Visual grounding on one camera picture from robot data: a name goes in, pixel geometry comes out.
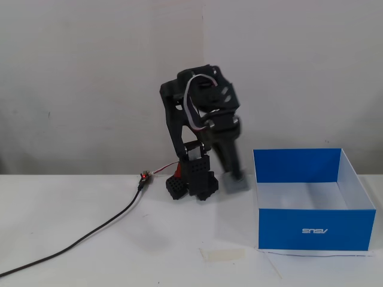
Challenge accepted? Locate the gray hollow block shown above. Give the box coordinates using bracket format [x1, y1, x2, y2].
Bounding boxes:
[223, 172, 252, 194]

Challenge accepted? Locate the clear tape piece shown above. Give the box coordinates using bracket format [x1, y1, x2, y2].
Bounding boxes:
[199, 248, 247, 263]

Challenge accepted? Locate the white red servo wire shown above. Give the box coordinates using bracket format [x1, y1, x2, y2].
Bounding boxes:
[183, 74, 220, 133]

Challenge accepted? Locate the black power cable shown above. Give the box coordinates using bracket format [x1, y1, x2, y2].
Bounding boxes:
[0, 181, 149, 277]

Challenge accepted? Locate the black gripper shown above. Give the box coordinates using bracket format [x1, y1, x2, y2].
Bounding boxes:
[191, 65, 248, 184]

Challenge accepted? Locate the thin white red lead wire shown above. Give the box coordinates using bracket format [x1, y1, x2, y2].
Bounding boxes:
[149, 161, 180, 176]

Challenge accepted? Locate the blue and white cardboard box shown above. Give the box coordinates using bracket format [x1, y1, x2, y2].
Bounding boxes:
[253, 147, 377, 252]

